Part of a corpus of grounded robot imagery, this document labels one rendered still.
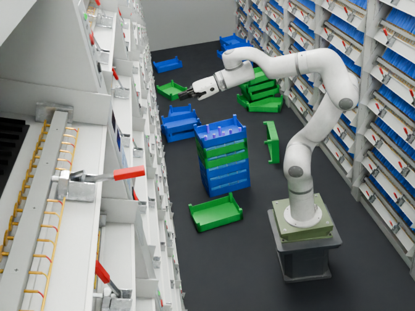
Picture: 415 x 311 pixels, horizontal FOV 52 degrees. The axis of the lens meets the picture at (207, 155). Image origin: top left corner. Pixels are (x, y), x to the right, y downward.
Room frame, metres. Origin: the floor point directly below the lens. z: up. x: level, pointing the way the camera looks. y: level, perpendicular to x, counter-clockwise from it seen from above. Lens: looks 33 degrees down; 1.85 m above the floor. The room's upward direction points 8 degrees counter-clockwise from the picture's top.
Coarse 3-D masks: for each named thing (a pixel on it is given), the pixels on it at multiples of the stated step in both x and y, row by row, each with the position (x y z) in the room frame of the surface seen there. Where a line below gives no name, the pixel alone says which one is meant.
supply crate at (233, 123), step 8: (224, 120) 2.57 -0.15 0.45; (232, 120) 2.58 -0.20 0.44; (200, 128) 2.53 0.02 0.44; (216, 128) 2.55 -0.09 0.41; (224, 128) 2.54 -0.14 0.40; (232, 128) 2.53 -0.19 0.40; (200, 136) 2.48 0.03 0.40; (208, 136) 2.47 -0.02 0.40; (216, 136) 2.45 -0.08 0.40; (224, 136) 2.36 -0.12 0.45; (232, 136) 2.37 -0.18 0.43; (240, 136) 2.38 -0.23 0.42; (208, 144) 2.34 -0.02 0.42; (216, 144) 2.35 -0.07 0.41
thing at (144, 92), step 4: (144, 92) 1.98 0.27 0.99; (144, 96) 1.98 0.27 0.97; (144, 100) 1.96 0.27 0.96; (144, 104) 1.91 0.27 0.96; (144, 116) 1.78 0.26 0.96; (148, 120) 1.75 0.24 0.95; (148, 124) 1.71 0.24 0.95; (148, 128) 1.67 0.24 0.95; (148, 132) 1.64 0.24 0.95; (152, 156) 1.38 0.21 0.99; (152, 160) 1.38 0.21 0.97
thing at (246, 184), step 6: (246, 180) 2.40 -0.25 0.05; (204, 186) 2.45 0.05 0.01; (228, 186) 2.36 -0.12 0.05; (234, 186) 2.37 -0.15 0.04; (240, 186) 2.38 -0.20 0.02; (246, 186) 2.39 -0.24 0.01; (210, 192) 2.33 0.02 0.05; (216, 192) 2.34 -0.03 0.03; (222, 192) 2.35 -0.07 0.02; (228, 192) 2.36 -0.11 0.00
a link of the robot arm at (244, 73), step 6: (246, 60) 1.73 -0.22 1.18; (240, 66) 1.68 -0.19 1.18; (246, 66) 1.69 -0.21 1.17; (252, 66) 1.70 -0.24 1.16; (222, 72) 1.70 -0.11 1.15; (228, 72) 1.68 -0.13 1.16; (234, 72) 1.67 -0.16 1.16; (240, 72) 1.68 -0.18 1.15; (246, 72) 1.68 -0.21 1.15; (252, 72) 1.68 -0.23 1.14; (228, 78) 1.67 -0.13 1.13; (234, 78) 1.67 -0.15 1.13; (240, 78) 1.67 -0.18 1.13; (246, 78) 1.68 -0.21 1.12; (252, 78) 1.68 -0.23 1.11; (228, 84) 1.67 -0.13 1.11; (234, 84) 1.67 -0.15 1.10; (240, 84) 1.69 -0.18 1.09
